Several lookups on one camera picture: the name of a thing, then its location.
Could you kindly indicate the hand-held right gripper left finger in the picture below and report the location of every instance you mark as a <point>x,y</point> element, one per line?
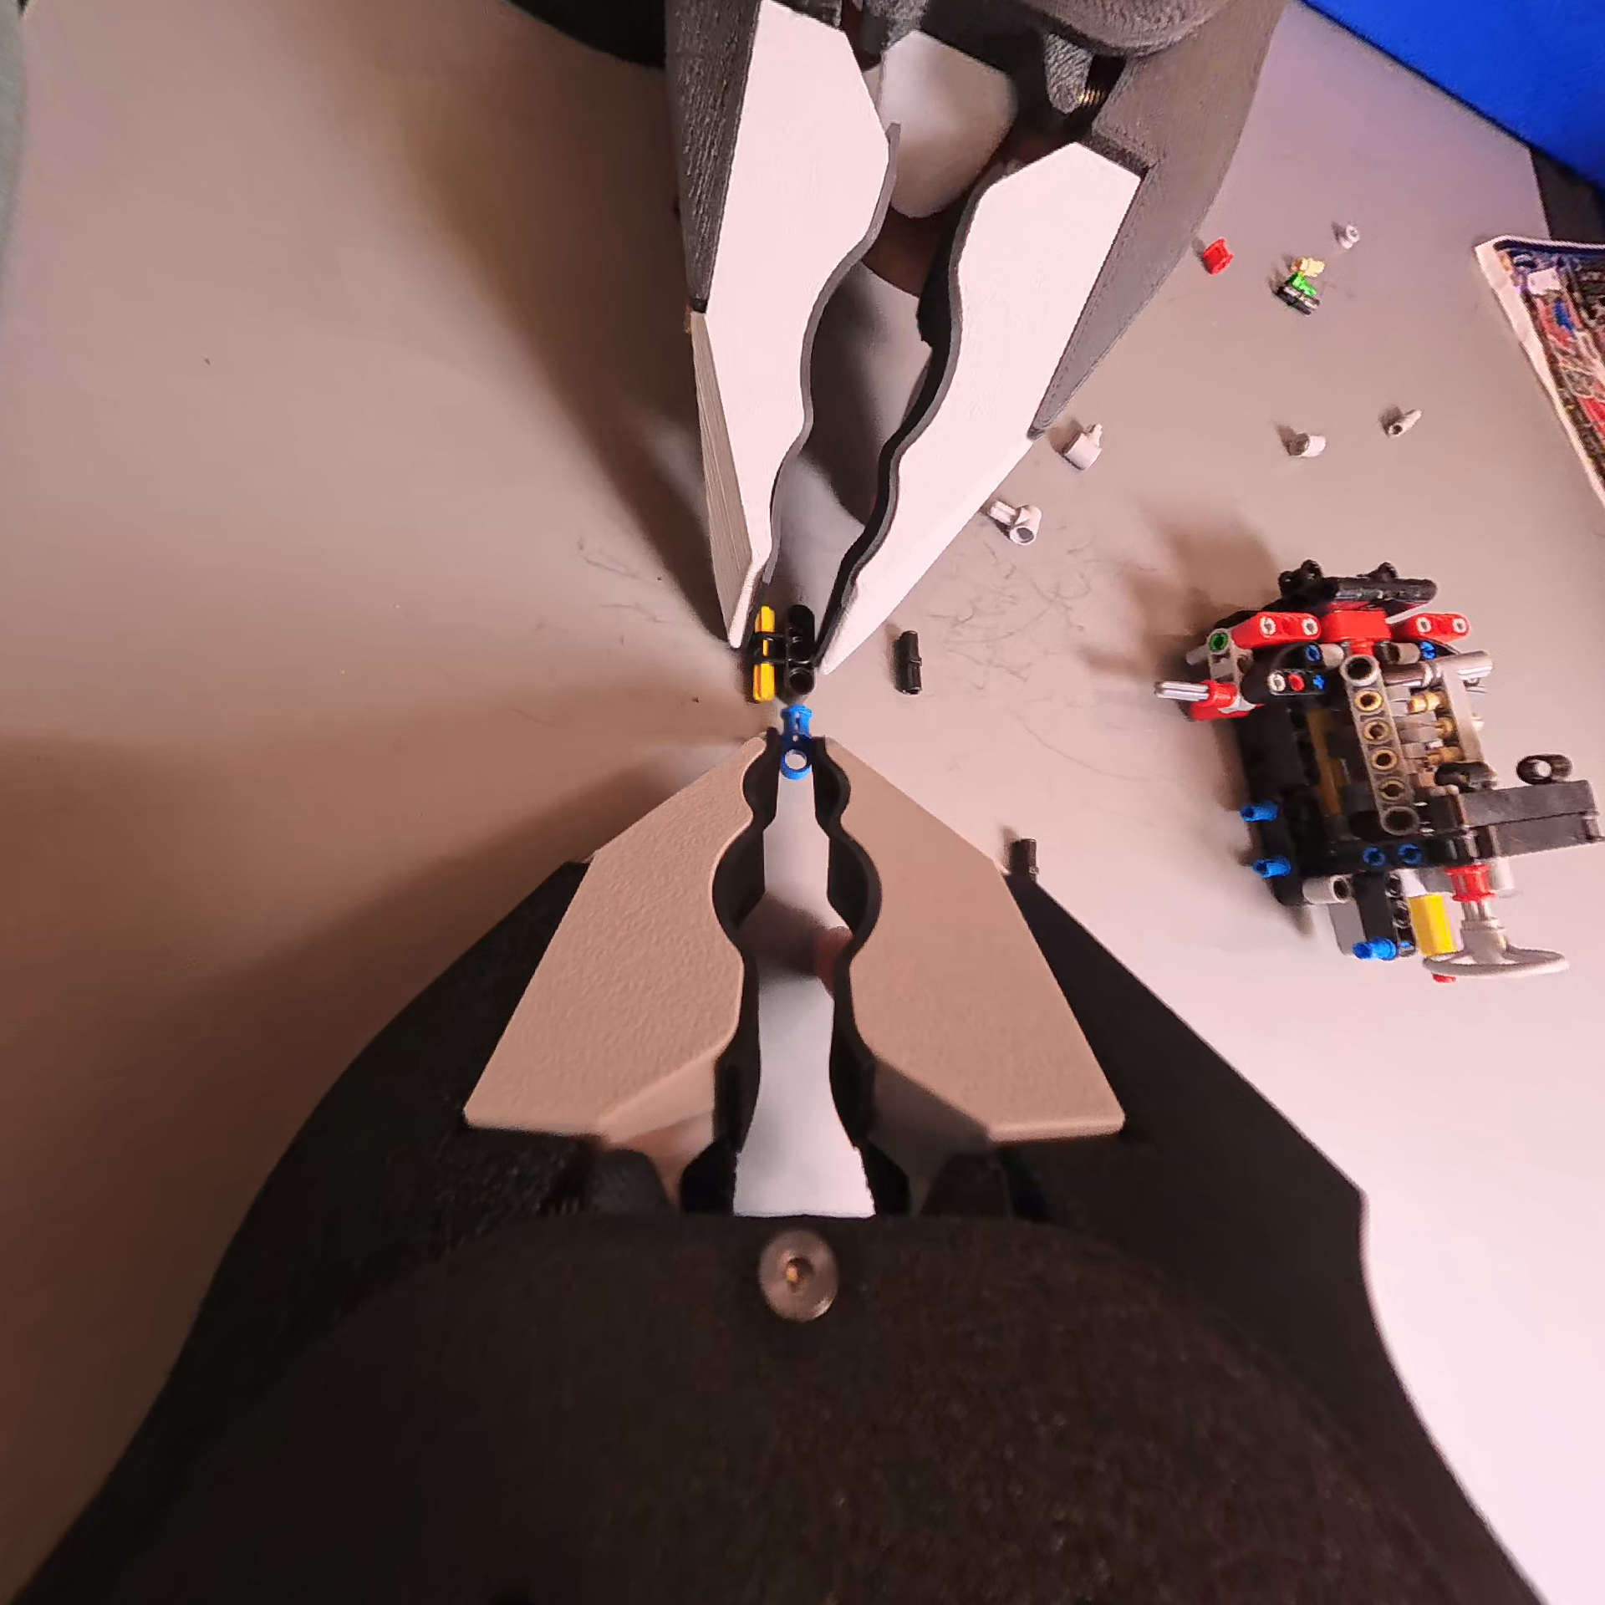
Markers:
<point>615,990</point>

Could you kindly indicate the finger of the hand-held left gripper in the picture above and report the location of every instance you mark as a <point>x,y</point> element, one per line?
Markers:
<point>790,188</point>
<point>1029,289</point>

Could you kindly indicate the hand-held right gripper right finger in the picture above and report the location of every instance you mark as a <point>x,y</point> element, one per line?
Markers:
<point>979,1004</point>

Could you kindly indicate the black lego pin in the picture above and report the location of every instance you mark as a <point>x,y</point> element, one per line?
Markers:
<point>909,662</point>
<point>1025,858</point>

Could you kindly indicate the grey lego connector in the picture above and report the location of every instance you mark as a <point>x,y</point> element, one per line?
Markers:
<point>1016,522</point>
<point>1081,446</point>

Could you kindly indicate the blue lego pin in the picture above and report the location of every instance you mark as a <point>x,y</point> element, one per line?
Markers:
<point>798,742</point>

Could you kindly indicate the yellow lego axle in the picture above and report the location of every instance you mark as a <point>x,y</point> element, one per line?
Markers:
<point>764,652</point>

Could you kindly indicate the black lego cross connector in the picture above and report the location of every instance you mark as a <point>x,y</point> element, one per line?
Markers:
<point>800,652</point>

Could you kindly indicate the red lego bush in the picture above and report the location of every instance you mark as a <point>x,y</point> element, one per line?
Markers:
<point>1216,256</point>

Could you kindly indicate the green and black lego piece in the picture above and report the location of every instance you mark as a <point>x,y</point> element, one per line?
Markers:
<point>1300,293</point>

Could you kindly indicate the grey lego bush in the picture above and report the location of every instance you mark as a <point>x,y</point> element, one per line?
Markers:
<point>1304,444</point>

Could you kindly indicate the partly built lego car chassis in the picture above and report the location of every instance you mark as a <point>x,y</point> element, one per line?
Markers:
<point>1381,753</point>

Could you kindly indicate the person's left hand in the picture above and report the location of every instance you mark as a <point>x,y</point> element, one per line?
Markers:
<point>903,256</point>

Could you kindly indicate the person's right hand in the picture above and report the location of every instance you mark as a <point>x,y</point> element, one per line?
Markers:
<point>830,960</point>

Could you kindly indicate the large blue storage bin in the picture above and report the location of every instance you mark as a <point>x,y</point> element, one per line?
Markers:
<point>1505,50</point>

